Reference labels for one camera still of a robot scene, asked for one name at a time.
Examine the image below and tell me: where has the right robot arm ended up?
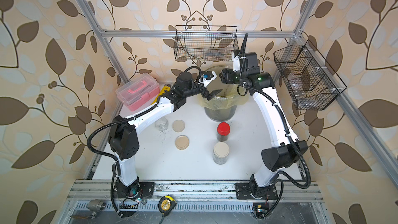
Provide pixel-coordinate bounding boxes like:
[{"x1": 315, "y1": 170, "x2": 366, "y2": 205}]
[{"x1": 220, "y1": 35, "x2": 311, "y2": 199}]

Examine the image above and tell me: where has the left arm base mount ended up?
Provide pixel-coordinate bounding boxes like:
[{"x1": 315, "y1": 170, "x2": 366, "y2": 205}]
[{"x1": 112, "y1": 180, "x2": 155, "y2": 199}]

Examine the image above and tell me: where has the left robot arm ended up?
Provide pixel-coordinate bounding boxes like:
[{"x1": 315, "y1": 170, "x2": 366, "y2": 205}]
[{"x1": 87, "y1": 66, "x2": 221, "y2": 198}]

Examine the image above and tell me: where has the black wire basket back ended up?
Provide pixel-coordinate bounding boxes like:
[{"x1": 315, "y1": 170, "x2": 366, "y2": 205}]
[{"x1": 173, "y1": 24, "x2": 238, "y2": 62}]

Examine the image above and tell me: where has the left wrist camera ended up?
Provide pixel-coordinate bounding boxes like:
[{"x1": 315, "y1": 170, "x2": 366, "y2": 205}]
[{"x1": 200, "y1": 71, "x2": 217, "y2": 88}]

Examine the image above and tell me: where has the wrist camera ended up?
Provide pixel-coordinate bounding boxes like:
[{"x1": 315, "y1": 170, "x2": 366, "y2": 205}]
[
  {"x1": 200, "y1": 71, "x2": 217, "y2": 88},
  {"x1": 233, "y1": 56, "x2": 241, "y2": 72}
]

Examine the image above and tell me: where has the yellow black tape measure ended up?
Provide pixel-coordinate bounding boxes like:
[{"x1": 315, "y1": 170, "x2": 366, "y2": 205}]
[{"x1": 158, "y1": 196, "x2": 177, "y2": 217}]

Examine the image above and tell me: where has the ribbed glass jar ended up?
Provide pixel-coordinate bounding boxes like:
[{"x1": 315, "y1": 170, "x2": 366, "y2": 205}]
[{"x1": 154, "y1": 117, "x2": 169, "y2": 132}]

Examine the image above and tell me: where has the beige lid tall jar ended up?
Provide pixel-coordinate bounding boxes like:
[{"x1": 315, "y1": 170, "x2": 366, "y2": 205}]
[{"x1": 212, "y1": 142, "x2": 230, "y2": 165}]

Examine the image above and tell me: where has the yellow plastic bin liner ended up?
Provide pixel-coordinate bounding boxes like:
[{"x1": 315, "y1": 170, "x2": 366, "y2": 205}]
[{"x1": 196, "y1": 65, "x2": 249, "y2": 110}]

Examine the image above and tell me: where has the metal pipe fitting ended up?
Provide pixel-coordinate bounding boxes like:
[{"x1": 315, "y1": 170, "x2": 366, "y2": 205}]
[{"x1": 87, "y1": 199, "x2": 106, "y2": 212}]

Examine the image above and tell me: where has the pink plastic toolbox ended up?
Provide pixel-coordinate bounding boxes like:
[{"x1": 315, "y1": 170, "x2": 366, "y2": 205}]
[{"x1": 116, "y1": 73, "x2": 160, "y2": 111}]

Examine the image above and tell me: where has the red lid tea jar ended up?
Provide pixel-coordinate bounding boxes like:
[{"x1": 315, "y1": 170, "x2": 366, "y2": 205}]
[{"x1": 217, "y1": 122, "x2": 231, "y2": 142}]

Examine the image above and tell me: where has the black wire basket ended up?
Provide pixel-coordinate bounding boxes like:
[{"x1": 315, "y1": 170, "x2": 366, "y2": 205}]
[
  {"x1": 273, "y1": 40, "x2": 347, "y2": 111},
  {"x1": 173, "y1": 24, "x2": 238, "y2": 62}
]

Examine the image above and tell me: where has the aluminium frame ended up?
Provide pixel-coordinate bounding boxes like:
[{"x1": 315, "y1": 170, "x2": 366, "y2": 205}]
[{"x1": 55, "y1": 0, "x2": 398, "y2": 224}]

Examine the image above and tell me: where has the tan short jar lid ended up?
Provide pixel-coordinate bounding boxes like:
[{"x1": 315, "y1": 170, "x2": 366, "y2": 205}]
[{"x1": 175, "y1": 135, "x2": 190, "y2": 150}]

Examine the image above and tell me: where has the metal mesh trash bin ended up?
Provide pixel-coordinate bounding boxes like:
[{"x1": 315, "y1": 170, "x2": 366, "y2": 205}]
[{"x1": 198, "y1": 65, "x2": 246, "y2": 122}]

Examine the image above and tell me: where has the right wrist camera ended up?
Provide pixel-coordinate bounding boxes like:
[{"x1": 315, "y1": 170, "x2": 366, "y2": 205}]
[{"x1": 233, "y1": 56, "x2": 241, "y2": 72}]

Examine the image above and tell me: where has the yellow pipe wrench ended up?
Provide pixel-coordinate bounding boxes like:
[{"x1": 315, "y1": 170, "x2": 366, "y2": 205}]
[{"x1": 153, "y1": 84, "x2": 171, "y2": 104}]

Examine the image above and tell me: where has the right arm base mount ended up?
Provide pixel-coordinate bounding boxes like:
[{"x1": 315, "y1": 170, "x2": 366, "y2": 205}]
[{"x1": 235, "y1": 174, "x2": 278, "y2": 201}]

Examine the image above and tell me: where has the black wire basket right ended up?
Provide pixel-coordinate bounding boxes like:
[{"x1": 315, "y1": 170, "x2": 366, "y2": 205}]
[{"x1": 273, "y1": 40, "x2": 347, "y2": 111}]

